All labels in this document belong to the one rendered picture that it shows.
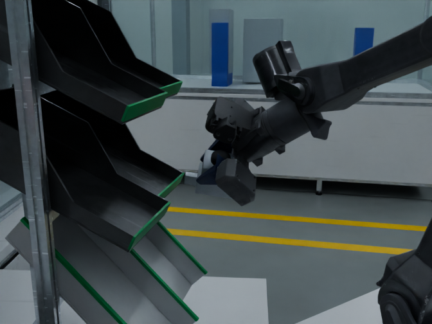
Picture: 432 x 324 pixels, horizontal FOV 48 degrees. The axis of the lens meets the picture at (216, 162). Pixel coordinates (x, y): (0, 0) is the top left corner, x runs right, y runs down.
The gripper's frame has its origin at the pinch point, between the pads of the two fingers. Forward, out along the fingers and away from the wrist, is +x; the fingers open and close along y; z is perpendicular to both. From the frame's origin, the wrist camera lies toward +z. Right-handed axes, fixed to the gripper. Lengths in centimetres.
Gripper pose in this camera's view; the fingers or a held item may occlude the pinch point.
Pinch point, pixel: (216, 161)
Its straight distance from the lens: 75.5
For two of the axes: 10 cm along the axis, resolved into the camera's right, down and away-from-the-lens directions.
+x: -7.4, 4.3, 5.2
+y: -1.1, 6.9, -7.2
